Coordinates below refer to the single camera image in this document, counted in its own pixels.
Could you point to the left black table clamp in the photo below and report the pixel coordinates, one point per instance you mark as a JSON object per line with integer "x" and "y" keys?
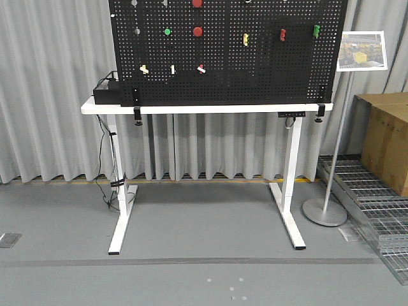
{"x": 137, "y": 113}

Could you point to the black table clamp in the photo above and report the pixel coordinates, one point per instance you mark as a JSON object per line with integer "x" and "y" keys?
{"x": 320, "y": 111}
{"x": 137, "y": 113}

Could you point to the desk height control panel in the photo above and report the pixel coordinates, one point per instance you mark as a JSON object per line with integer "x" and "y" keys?
{"x": 291, "y": 114}

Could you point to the white height-adjustable desk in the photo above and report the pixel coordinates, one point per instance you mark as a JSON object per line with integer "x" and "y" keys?
{"x": 282, "y": 195}

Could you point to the black perforated pegboard panel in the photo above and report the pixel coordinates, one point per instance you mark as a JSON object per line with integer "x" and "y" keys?
{"x": 266, "y": 72}

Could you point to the black power supply box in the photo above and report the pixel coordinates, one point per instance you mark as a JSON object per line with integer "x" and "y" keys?
{"x": 107, "y": 92}

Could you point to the red round button lower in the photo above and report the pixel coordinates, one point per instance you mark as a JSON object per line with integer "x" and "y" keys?
{"x": 198, "y": 31}

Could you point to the red round button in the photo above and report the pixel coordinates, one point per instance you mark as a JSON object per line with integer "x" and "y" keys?
{"x": 197, "y": 3}
{"x": 198, "y": 31}

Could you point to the right black table clamp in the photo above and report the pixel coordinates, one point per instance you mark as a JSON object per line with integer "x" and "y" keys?
{"x": 320, "y": 111}

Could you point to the metal sign stand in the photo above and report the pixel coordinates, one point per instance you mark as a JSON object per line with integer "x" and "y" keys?
{"x": 324, "y": 211}

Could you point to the red round button upper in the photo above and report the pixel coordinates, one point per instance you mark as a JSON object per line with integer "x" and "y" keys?
{"x": 197, "y": 3}

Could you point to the brown cardboard box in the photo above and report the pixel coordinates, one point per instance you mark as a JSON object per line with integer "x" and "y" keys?
{"x": 385, "y": 148}

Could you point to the metal grating stack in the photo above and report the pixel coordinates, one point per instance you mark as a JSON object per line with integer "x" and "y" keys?
{"x": 379, "y": 213}

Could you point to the framed photo sign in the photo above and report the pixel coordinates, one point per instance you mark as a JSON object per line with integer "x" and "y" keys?
{"x": 362, "y": 51}

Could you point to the red white rotary switch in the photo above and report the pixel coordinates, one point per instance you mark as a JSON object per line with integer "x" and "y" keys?
{"x": 201, "y": 69}

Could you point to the yellow rotary switch lower left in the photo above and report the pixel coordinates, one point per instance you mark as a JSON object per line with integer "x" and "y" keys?
{"x": 144, "y": 69}

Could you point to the yellow toggle switch right group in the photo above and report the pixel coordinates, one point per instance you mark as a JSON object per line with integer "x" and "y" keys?
{"x": 246, "y": 39}

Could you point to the red toggle switch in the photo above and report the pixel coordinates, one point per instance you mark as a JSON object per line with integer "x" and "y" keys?
{"x": 282, "y": 34}

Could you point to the green toggle switch right group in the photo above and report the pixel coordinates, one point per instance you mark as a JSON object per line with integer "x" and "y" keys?
{"x": 316, "y": 31}

